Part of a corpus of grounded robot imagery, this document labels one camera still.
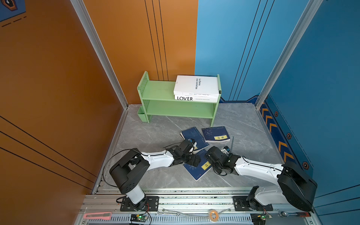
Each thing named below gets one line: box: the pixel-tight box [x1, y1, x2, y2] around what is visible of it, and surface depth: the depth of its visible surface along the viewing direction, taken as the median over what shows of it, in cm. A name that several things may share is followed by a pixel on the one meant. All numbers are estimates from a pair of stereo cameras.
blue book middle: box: [180, 126, 210, 150], surface depth 101 cm
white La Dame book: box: [173, 75, 220, 96], surface depth 87 cm
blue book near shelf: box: [201, 126, 231, 143], surface depth 101 cm
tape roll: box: [208, 209, 220, 223], surface depth 71 cm
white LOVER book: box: [174, 94, 220, 103], surface depth 84 cm
